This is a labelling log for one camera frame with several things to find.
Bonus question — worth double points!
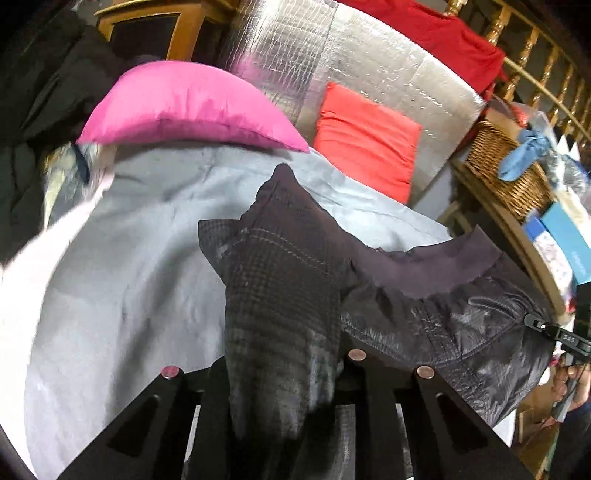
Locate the clear plastic bag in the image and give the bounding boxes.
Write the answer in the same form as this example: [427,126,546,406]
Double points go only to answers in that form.
[44,141,116,227]

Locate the silver foil mat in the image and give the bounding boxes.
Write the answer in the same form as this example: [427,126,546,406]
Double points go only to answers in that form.
[226,0,488,204]

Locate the person's right hand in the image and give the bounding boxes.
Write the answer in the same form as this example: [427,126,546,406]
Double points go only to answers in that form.
[549,362,591,416]

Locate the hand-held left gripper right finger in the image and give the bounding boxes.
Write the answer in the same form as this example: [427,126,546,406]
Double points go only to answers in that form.
[339,348,522,480]

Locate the wicker basket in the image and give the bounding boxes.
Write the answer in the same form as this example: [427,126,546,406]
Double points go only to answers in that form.
[464,121,555,222]

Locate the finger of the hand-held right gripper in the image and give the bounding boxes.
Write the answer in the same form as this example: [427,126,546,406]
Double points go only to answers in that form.
[524,311,561,341]

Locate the pink pillow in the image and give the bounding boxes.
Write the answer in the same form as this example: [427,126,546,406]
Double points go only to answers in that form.
[76,60,310,154]

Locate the red pillow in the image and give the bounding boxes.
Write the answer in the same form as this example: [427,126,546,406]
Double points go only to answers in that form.
[314,82,423,205]

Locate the wooden banister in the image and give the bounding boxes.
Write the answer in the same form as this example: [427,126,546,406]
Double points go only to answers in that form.
[443,0,591,153]

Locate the dark quilted puffer jacket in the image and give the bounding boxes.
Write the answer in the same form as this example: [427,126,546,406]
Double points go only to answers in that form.
[198,162,557,480]

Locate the light blue cloth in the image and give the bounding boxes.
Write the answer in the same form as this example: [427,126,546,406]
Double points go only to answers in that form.
[498,127,552,183]

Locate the red cloth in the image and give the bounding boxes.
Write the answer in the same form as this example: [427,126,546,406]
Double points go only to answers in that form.
[337,0,508,100]

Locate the wooden cabinet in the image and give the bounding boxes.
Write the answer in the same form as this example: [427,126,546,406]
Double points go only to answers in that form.
[95,0,241,65]

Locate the teal box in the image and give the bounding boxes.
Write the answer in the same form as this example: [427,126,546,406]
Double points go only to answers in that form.
[540,203,591,287]

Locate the black jacket pile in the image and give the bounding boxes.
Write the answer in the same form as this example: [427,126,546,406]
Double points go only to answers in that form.
[0,9,153,264]

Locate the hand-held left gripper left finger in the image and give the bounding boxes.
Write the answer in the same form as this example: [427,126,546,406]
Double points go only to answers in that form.
[58,357,232,480]

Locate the grey bed blanket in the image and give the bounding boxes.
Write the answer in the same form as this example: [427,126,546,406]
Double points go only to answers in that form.
[0,141,455,480]

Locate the cardboard box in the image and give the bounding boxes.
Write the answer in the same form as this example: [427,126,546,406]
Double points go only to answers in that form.
[510,394,571,480]

